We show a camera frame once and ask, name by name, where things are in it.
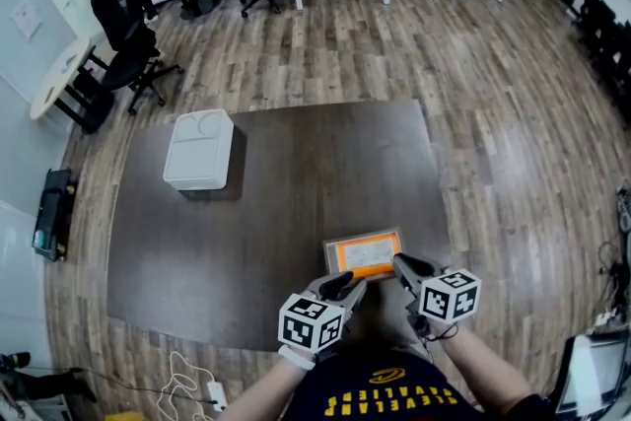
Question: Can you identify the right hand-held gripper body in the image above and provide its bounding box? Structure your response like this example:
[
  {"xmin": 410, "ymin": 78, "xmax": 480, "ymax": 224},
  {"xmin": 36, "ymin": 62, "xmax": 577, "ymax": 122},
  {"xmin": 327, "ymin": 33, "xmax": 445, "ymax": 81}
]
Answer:
[{"xmin": 399, "ymin": 255, "xmax": 483, "ymax": 336}]

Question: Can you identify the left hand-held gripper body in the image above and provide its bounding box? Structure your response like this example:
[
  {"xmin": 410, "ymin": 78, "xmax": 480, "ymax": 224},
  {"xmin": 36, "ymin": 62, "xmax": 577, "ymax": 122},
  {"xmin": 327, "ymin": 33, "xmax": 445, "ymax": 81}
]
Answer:
[{"xmin": 277, "ymin": 274, "xmax": 369, "ymax": 355}]

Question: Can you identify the orange packet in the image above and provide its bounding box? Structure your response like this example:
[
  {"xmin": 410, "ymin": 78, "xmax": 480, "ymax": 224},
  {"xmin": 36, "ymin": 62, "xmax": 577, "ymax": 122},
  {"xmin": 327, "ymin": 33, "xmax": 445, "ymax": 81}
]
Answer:
[{"xmin": 334, "ymin": 235, "xmax": 400, "ymax": 281}]

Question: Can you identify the white lidded container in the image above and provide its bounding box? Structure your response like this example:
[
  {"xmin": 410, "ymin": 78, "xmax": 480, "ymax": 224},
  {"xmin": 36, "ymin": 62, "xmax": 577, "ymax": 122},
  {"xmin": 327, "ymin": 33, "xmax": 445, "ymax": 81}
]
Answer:
[{"xmin": 163, "ymin": 108, "xmax": 236, "ymax": 192}]

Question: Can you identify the person's right forearm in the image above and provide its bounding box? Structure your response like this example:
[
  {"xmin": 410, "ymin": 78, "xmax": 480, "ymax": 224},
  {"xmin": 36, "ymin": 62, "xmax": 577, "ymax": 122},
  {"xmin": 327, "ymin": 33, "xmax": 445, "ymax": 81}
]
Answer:
[{"xmin": 437, "ymin": 324, "xmax": 532, "ymax": 412}]

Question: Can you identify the person's left forearm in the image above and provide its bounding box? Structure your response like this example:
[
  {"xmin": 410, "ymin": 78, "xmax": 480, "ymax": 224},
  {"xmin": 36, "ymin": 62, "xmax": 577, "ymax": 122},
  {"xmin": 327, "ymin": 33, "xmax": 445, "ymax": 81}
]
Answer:
[{"xmin": 215, "ymin": 358, "xmax": 313, "ymax": 421}]

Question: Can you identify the white wristband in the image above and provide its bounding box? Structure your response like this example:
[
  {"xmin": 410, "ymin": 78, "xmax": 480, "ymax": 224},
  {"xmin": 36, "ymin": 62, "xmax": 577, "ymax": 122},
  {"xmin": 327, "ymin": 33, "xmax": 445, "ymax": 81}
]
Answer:
[{"xmin": 276, "ymin": 343, "xmax": 317, "ymax": 372}]

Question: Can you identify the person's black printed shirt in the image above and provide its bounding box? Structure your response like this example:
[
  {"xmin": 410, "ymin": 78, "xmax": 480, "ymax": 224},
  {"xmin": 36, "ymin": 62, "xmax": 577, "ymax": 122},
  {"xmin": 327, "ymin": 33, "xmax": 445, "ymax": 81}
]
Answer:
[{"xmin": 289, "ymin": 348, "xmax": 497, "ymax": 421}]

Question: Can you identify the white power strip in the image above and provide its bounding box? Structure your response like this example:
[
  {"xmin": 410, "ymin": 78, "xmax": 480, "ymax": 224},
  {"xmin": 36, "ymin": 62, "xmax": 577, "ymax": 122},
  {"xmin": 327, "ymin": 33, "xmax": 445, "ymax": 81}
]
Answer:
[{"xmin": 206, "ymin": 379, "xmax": 230, "ymax": 412}]

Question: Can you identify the black framed monitor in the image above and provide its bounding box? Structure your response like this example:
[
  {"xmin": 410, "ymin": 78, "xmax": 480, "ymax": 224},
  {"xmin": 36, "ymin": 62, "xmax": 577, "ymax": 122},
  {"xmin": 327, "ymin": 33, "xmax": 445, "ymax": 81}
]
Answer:
[{"xmin": 555, "ymin": 331, "xmax": 631, "ymax": 416}]

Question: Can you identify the black tripod equipment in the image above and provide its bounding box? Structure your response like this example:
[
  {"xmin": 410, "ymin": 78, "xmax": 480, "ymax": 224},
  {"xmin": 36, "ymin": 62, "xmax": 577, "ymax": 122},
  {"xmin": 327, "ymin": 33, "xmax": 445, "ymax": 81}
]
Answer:
[{"xmin": 0, "ymin": 351, "xmax": 99, "ymax": 419}]

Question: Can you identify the black floor case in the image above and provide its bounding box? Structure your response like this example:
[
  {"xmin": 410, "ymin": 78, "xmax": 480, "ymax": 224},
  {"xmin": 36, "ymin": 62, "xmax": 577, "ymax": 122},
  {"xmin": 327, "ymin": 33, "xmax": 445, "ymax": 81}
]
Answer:
[{"xmin": 31, "ymin": 167, "xmax": 79, "ymax": 263}]

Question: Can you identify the row of black chairs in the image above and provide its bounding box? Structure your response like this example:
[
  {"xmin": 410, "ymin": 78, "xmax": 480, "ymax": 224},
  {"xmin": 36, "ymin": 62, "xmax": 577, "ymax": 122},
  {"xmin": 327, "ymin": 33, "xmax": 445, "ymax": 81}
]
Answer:
[{"xmin": 573, "ymin": 0, "xmax": 631, "ymax": 130}]

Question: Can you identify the white round table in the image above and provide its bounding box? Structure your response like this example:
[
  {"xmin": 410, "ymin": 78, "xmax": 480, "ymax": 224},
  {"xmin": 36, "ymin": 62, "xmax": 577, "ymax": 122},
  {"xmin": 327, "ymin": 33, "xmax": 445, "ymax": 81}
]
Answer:
[{"xmin": 29, "ymin": 35, "xmax": 117, "ymax": 135}]

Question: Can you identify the white cable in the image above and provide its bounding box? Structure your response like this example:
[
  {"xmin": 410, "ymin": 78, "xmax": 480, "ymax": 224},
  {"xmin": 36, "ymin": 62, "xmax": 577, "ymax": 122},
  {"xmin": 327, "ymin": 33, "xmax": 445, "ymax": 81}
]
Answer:
[{"xmin": 155, "ymin": 349, "xmax": 219, "ymax": 421}]

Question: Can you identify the tangle of black cables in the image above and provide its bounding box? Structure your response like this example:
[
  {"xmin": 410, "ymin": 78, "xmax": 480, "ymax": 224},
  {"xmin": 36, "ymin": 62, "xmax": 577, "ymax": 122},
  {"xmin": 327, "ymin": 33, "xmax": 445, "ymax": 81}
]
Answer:
[{"xmin": 594, "ymin": 184, "xmax": 631, "ymax": 327}]

